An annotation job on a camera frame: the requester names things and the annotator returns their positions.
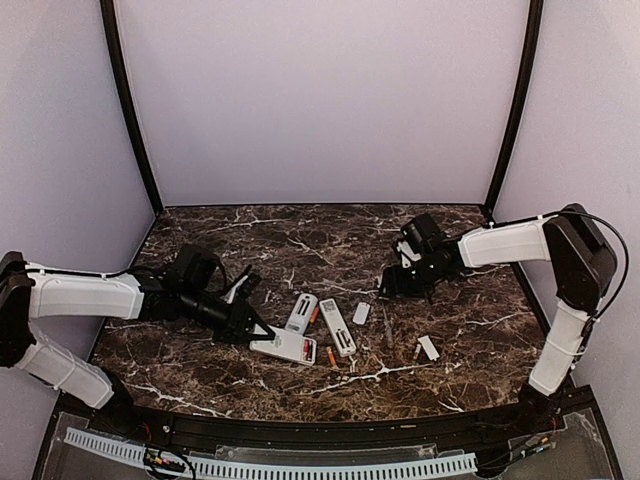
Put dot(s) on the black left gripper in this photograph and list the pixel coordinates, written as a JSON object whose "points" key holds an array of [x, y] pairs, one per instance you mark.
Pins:
{"points": [[234, 329]]}

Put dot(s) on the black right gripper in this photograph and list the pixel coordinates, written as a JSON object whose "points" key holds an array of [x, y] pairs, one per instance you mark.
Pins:
{"points": [[397, 284]]}

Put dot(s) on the white remote with green buttons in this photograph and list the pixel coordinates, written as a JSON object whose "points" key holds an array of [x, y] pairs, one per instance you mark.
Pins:
{"points": [[286, 346]]}

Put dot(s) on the white remote with battery compartment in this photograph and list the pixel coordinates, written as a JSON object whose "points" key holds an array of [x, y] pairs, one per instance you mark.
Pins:
{"points": [[301, 313]]}

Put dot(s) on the white battery cover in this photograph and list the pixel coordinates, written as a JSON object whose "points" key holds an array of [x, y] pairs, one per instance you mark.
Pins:
{"points": [[361, 313], [429, 347]]}

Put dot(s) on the clear handled screwdriver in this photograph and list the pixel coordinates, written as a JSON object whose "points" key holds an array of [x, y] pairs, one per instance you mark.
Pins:
{"points": [[388, 328]]}

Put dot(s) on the orange AA battery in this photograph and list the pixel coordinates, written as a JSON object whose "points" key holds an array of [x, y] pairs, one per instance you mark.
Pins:
{"points": [[315, 315]]}

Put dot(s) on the orange battery of QR remote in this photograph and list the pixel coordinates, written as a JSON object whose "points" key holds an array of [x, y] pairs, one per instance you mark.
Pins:
{"points": [[331, 357]]}

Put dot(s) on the white remote with QR label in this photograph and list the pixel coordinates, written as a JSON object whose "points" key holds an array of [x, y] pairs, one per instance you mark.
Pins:
{"points": [[334, 320]]}

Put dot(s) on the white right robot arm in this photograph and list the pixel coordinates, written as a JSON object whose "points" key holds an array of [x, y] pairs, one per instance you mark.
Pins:
{"points": [[571, 240]]}

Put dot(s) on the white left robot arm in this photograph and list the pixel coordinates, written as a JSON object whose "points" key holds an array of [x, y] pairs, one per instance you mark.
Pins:
{"points": [[178, 289]]}

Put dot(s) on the red batteries in green-button remote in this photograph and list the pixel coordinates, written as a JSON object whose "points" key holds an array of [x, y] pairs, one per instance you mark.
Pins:
{"points": [[307, 350]]}

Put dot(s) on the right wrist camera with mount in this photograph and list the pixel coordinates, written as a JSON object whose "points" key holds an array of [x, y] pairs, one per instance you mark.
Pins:
{"points": [[420, 236]]}

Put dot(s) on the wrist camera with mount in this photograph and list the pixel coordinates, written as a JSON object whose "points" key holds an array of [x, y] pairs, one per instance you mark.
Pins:
{"points": [[420, 236], [194, 266]]}

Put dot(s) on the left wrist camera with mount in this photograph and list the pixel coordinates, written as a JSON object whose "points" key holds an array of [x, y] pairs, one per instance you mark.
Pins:
{"points": [[194, 266]]}

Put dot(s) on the black curved front rail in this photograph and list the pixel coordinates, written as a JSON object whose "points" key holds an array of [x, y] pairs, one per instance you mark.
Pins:
{"points": [[482, 428]]}

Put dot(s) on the white slotted cable duct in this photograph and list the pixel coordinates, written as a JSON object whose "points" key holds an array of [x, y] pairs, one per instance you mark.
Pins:
{"points": [[202, 467]]}

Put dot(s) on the black right rear frame post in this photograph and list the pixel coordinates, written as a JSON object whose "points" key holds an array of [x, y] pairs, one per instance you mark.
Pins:
{"points": [[516, 111]]}

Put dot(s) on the black frame post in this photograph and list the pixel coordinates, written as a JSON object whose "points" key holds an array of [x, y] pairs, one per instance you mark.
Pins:
{"points": [[516, 111], [124, 93]]}

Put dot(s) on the black left rear frame post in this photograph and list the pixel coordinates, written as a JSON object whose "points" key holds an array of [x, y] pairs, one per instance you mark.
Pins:
{"points": [[124, 93]]}

